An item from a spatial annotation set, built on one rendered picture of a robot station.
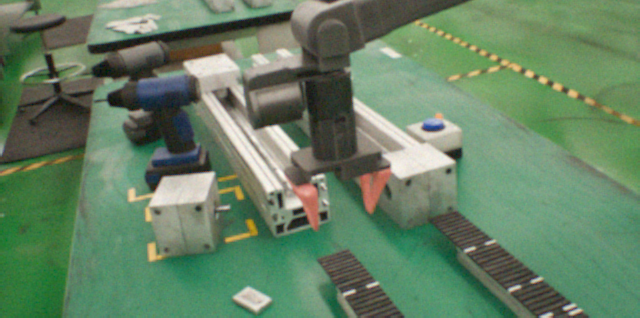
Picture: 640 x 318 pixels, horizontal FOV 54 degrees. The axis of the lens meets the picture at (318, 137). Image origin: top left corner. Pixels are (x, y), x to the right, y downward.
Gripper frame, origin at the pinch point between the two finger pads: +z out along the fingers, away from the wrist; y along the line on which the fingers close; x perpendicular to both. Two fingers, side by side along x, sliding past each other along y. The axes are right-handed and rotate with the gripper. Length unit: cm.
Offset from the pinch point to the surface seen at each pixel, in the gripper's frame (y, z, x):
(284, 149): -3.3, 4.8, -34.5
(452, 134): -34.5, 7.5, -27.6
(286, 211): 1.8, 9.1, -20.4
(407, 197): -15.4, 7.4, -11.0
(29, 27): 55, 30, -361
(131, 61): 17, -6, -76
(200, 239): 16.0, 10.6, -22.2
